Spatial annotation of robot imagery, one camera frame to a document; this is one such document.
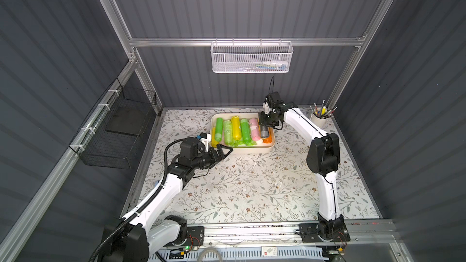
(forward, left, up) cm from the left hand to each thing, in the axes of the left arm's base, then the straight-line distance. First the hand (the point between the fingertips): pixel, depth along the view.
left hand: (229, 155), depth 77 cm
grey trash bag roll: (+18, -18, -7) cm, 27 cm away
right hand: (+25, -18, -6) cm, 31 cm away
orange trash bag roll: (+19, -21, -16) cm, 33 cm away
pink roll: (+25, -13, -11) cm, 30 cm away
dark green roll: (+22, +7, -12) cm, 26 cm away
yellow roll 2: (+17, +9, -15) cm, 25 cm away
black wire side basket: (+5, +47, +8) cm, 48 cm away
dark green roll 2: (+22, -8, -11) cm, 26 cm away
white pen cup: (+30, -51, -8) cm, 60 cm away
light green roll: (+19, +1, -12) cm, 23 cm away
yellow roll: (+23, -3, -11) cm, 26 cm away
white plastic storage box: (+17, -6, -19) cm, 26 cm away
